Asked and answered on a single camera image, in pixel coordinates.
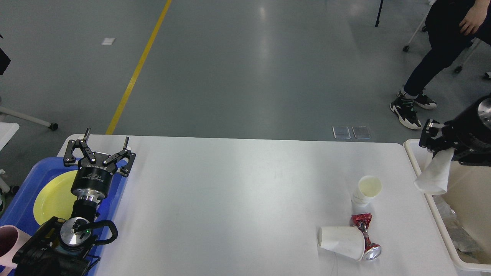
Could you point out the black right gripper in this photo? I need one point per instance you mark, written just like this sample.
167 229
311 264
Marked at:
471 129

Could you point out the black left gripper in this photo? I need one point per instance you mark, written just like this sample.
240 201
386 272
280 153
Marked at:
94 178

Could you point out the white paper cup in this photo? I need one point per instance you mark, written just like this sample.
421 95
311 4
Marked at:
434 179
346 241

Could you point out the yellow plastic plate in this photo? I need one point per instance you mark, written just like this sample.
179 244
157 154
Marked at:
55 199

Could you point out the small white cup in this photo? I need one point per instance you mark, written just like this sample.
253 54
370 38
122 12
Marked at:
368 188

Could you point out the clear plastic wrap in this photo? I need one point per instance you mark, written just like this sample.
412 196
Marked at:
460 238

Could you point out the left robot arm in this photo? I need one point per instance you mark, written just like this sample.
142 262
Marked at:
31 260

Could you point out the beige plastic bin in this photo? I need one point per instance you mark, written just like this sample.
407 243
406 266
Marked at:
468 194

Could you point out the right floor plate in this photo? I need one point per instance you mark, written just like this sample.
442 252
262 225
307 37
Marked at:
361 132

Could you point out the floor plate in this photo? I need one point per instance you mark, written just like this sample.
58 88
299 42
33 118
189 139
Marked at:
361 132
341 132

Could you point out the white side table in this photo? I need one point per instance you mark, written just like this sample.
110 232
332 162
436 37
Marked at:
7 130

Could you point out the left floor plate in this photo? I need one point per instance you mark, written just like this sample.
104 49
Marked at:
341 132

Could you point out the pink mug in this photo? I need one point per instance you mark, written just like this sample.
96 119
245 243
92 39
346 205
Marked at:
11 240

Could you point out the red snack wrapper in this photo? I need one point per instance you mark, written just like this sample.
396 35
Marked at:
361 221

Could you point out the person in black sneakers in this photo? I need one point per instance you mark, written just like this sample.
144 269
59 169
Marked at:
451 25

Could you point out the red soda can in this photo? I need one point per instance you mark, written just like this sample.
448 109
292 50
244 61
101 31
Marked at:
372 250

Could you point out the black tripod leg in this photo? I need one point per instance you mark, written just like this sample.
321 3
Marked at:
377 22

